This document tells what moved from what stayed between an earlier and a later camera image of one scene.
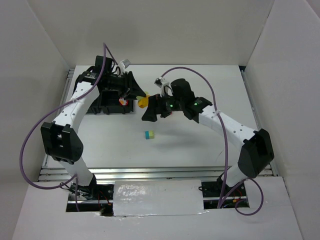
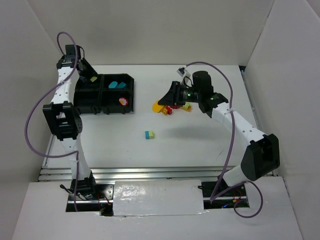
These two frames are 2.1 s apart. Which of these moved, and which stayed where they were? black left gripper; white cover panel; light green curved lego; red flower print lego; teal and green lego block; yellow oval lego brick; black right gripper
Moved: light green curved lego; yellow oval lego brick; black left gripper; black right gripper
Stayed: teal and green lego block; red flower print lego; white cover panel
